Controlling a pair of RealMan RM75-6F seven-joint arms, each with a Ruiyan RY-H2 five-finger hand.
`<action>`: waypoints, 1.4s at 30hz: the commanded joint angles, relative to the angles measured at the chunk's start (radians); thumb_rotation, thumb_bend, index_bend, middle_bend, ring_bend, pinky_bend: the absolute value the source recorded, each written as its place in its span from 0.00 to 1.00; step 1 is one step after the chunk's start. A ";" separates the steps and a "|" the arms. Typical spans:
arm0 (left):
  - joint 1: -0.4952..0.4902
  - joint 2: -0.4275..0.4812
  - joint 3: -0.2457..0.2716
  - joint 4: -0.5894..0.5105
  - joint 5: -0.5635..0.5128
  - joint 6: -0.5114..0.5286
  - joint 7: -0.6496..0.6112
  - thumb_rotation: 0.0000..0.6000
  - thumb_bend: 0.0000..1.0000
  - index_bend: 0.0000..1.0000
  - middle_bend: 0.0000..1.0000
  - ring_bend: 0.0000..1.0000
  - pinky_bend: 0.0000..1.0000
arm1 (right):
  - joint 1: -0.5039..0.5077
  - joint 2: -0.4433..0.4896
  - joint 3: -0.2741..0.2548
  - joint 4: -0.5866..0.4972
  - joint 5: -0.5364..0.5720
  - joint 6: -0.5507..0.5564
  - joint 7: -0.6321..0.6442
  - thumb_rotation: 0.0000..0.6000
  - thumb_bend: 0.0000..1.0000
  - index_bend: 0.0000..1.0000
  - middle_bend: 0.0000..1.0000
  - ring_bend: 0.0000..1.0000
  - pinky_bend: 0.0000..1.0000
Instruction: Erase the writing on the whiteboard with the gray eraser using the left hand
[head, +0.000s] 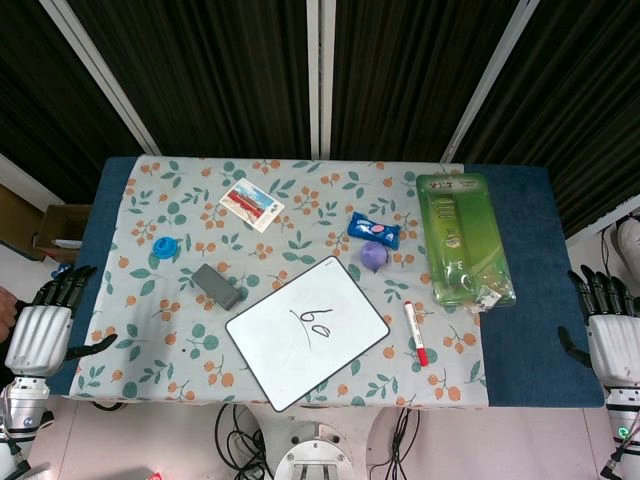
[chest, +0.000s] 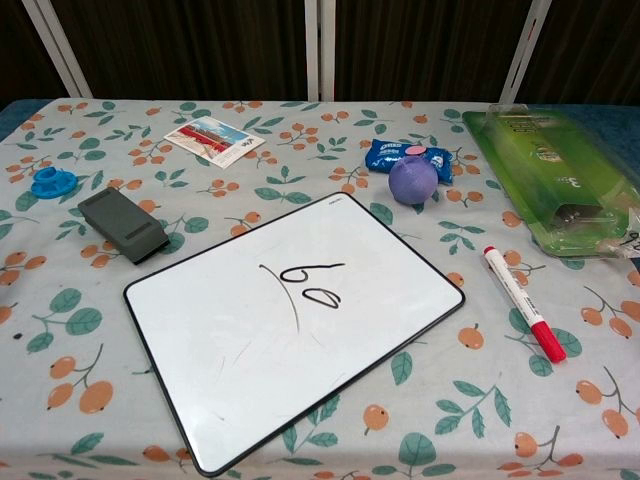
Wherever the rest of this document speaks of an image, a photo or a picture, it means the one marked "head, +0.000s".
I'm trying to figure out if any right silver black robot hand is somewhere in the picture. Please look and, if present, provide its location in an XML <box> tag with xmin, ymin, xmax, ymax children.
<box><xmin>557</xmin><ymin>266</ymin><xmax>640</xmax><ymax>389</ymax></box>

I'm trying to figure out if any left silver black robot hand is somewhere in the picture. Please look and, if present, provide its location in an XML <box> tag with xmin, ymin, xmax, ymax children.
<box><xmin>4</xmin><ymin>264</ymin><xmax>119</xmax><ymax>377</ymax></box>

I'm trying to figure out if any dark grey whiteboard eraser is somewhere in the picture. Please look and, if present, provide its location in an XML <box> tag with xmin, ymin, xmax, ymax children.
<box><xmin>191</xmin><ymin>263</ymin><xmax>246</xmax><ymax>310</ymax></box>

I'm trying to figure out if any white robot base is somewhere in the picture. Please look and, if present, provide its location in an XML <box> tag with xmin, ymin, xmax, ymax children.
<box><xmin>273</xmin><ymin>422</ymin><xmax>369</xmax><ymax>480</ymax></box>

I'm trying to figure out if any person's bare hand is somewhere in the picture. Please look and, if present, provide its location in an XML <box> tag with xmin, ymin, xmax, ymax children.
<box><xmin>0</xmin><ymin>287</ymin><xmax>19</xmax><ymax>344</ymax></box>

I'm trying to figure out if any white dry-erase board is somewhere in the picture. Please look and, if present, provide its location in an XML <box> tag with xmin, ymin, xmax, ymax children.
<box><xmin>224</xmin><ymin>255</ymin><xmax>391</xmax><ymax>414</ymax></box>

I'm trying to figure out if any blue table cover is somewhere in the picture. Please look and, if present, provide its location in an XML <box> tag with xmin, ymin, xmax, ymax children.
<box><xmin>47</xmin><ymin>157</ymin><xmax>606</xmax><ymax>410</ymax></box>

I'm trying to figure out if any cardboard box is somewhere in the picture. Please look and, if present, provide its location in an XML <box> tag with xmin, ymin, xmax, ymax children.
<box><xmin>32</xmin><ymin>203</ymin><xmax>94</xmax><ymax>264</ymax></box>

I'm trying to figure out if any blue plastic cap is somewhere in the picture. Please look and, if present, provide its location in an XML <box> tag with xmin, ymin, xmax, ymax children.
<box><xmin>152</xmin><ymin>236</ymin><xmax>181</xmax><ymax>261</ymax></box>

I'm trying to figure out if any green blister package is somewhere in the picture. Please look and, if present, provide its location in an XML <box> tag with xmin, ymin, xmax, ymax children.
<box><xmin>415</xmin><ymin>172</ymin><xmax>518</xmax><ymax>307</ymax></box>

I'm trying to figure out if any white marker with red cap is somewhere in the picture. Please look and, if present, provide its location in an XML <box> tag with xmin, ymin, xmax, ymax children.
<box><xmin>403</xmin><ymin>300</ymin><xmax>430</xmax><ymax>368</ymax></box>

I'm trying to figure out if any black pleated curtain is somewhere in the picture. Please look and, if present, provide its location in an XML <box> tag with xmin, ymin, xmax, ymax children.
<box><xmin>67</xmin><ymin>0</ymin><xmax>314</xmax><ymax>159</ymax></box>
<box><xmin>0</xmin><ymin>0</ymin><xmax>146</xmax><ymax>204</ymax></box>
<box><xmin>327</xmin><ymin>0</ymin><xmax>524</xmax><ymax>162</ymax></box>
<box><xmin>457</xmin><ymin>0</ymin><xmax>640</xmax><ymax>239</ymax></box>

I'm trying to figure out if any photo postcard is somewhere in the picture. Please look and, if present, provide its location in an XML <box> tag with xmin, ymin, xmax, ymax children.
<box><xmin>218</xmin><ymin>178</ymin><xmax>286</xmax><ymax>234</ymax></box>

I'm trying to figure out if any purple ball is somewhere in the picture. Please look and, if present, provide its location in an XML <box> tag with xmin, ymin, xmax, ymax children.
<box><xmin>359</xmin><ymin>241</ymin><xmax>390</xmax><ymax>274</ymax></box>

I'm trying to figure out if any blue Oreo cookie pack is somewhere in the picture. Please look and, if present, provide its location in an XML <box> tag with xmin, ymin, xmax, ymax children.
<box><xmin>347</xmin><ymin>211</ymin><xmax>403</xmax><ymax>250</ymax></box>

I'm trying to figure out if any floral leaf print tablecloth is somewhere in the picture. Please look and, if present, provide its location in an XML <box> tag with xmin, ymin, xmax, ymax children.
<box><xmin>67</xmin><ymin>154</ymin><xmax>491</xmax><ymax>409</ymax></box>

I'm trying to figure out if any black cable bundle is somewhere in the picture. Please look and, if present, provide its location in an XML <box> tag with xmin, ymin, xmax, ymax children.
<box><xmin>214</xmin><ymin>403</ymin><xmax>276</xmax><ymax>480</ymax></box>
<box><xmin>367</xmin><ymin>407</ymin><xmax>426</xmax><ymax>480</ymax></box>

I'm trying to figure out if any white frame post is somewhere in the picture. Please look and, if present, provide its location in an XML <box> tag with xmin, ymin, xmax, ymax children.
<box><xmin>439</xmin><ymin>0</ymin><xmax>541</xmax><ymax>164</ymax></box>
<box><xmin>307</xmin><ymin>0</ymin><xmax>336</xmax><ymax>160</ymax></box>
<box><xmin>39</xmin><ymin>0</ymin><xmax>161</xmax><ymax>154</ymax></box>

